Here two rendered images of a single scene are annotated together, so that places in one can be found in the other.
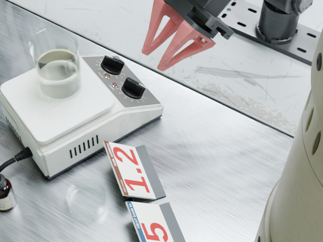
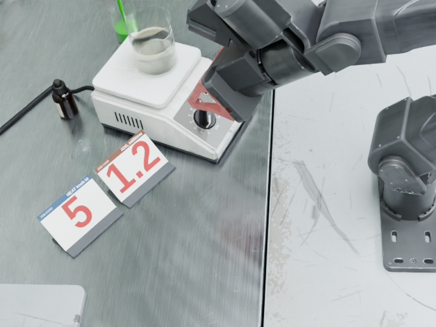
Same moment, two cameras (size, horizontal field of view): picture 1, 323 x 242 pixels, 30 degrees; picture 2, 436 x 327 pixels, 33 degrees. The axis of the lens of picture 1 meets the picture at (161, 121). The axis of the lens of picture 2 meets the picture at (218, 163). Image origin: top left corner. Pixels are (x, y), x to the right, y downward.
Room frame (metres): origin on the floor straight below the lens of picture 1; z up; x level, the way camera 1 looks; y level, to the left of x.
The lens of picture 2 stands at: (0.34, -0.63, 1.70)
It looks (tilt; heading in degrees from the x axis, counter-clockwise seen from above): 50 degrees down; 72
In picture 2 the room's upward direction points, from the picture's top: 10 degrees counter-clockwise
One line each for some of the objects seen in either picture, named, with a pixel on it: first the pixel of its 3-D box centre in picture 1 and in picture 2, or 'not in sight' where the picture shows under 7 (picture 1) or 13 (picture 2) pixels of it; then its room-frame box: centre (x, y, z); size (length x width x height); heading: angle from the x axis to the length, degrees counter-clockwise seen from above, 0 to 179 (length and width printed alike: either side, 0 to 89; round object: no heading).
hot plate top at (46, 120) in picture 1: (57, 95); (146, 68); (0.52, 0.14, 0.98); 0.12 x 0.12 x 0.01; 37
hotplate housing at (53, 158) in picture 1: (76, 106); (167, 94); (0.53, 0.12, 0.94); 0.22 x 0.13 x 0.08; 127
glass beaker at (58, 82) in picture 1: (58, 67); (151, 45); (0.53, 0.14, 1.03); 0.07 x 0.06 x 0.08; 38
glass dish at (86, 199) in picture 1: (86, 199); (91, 155); (0.40, 0.10, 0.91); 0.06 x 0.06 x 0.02
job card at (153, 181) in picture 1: (134, 168); (135, 168); (0.44, 0.04, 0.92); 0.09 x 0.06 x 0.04; 21
